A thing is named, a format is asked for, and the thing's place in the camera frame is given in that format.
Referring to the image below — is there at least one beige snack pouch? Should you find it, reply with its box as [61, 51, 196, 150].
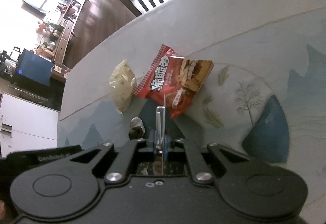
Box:
[109, 60, 137, 113]

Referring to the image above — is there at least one blue fronted dark cabinet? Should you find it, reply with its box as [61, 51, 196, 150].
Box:
[12, 50, 70, 87]

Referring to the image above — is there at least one red lion snack bag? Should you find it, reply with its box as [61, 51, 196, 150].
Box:
[133, 45, 214, 119]

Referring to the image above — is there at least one round dark foil candy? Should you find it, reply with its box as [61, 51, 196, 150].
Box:
[128, 116, 145, 140]

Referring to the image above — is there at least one white cabinet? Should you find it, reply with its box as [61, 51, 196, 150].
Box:
[1, 93, 58, 157]

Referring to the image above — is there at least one wooden TV cabinet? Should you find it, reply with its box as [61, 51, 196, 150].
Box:
[52, 0, 86, 64]

